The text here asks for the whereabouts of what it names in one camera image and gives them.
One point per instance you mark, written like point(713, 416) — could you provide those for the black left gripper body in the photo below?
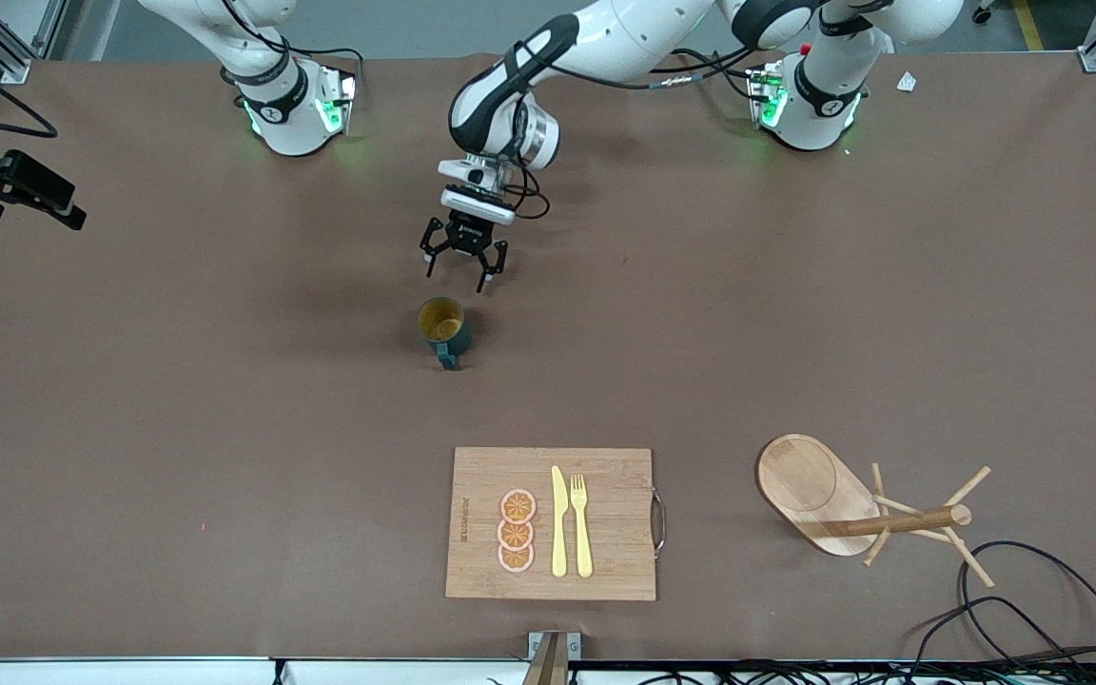
point(466, 235)

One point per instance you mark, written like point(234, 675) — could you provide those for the dark green mug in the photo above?
point(458, 344)

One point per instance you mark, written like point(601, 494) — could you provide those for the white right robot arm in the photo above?
point(286, 114)

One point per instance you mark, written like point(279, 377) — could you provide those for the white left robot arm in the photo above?
point(624, 38)

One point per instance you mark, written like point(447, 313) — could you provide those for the orange slice toy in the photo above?
point(515, 535)
point(515, 559)
point(518, 505)

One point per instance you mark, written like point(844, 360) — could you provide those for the yellow plastic knife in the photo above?
point(558, 523)

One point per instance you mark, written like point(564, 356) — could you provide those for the bamboo cutting board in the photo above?
point(615, 514)

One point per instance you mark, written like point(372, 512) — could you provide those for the yellow plastic fork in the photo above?
point(582, 533)

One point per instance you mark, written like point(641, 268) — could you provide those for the wooden mug tree stand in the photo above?
point(795, 476)

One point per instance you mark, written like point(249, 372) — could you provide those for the white paper scrap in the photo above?
point(907, 82)

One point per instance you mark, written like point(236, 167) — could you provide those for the black caster wheel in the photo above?
point(990, 11)

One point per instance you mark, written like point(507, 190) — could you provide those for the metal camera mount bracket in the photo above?
point(553, 656)

